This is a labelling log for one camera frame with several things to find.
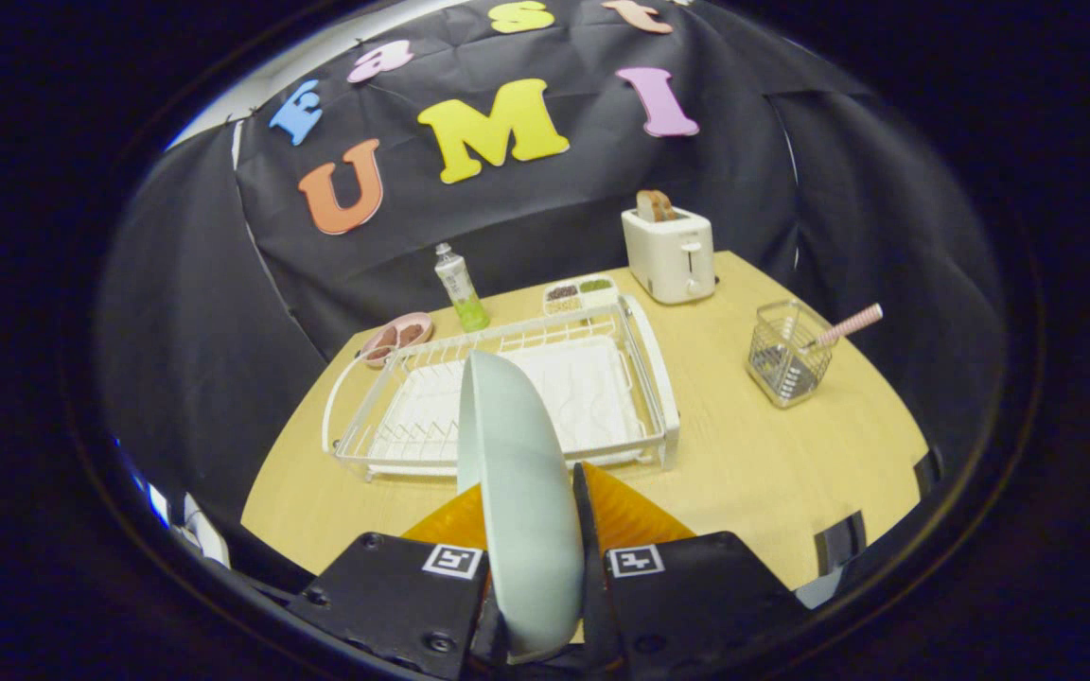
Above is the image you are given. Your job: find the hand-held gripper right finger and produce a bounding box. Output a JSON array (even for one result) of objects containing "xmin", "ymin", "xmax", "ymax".
[{"xmin": 571, "ymin": 462, "xmax": 807, "ymax": 680}]

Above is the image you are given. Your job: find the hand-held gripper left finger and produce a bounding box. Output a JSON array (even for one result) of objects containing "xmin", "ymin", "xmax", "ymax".
[{"xmin": 290, "ymin": 484, "xmax": 508, "ymax": 680}]

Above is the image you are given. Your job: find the light green plate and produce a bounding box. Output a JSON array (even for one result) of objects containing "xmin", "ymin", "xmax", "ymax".
[{"xmin": 456, "ymin": 349, "xmax": 586, "ymax": 663}]

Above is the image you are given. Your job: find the white wire dish rack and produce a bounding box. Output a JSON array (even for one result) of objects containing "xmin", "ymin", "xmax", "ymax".
[{"xmin": 322, "ymin": 295, "xmax": 681, "ymax": 481}]

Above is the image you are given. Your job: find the metal wire basket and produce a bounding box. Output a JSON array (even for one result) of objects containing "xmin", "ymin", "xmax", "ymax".
[{"xmin": 747, "ymin": 299, "xmax": 837, "ymax": 410}]

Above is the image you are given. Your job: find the pink striped handle spoon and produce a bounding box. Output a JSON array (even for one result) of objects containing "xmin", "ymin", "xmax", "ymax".
[{"xmin": 796, "ymin": 303, "xmax": 885, "ymax": 353}]

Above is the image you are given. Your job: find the pink divided dish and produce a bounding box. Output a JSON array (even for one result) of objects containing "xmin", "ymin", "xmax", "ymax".
[{"xmin": 359, "ymin": 312, "xmax": 434, "ymax": 369}]

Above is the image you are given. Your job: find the white divided bean dish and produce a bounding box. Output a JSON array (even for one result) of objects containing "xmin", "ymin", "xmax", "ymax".
[{"xmin": 543, "ymin": 274, "xmax": 620, "ymax": 316}]

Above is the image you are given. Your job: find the white side table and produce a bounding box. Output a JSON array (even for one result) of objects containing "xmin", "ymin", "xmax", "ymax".
[{"xmin": 181, "ymin": 492, "xmax": 232, "ymax": 568}]

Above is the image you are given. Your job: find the black table edge clamp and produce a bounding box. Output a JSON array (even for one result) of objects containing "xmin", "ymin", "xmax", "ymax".
[
  {"xmin": 813, "ymin": 511, "xmax": 868, "ymax": 575},
  {"xmin": 914, "ymin": 445, "xmax": 943, "ymax": 498}
]

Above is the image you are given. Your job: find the clear bottle green liquid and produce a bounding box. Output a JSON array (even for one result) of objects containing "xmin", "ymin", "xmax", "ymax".
[{"xmin": 433, "ymin": 243, "xmax": 491, "ymax": 333}]

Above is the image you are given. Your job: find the black backdrop cloth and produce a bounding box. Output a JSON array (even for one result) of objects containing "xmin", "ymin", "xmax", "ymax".
[{"xmin": 96, "ymin": 0, "xmax": 1005, "ymax": 568}]

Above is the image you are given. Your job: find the cream toaster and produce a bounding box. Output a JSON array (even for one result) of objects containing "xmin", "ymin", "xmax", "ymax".
[{"xmin": 621, "ymin": 205, "xmax": 716, "ymax": 306}]

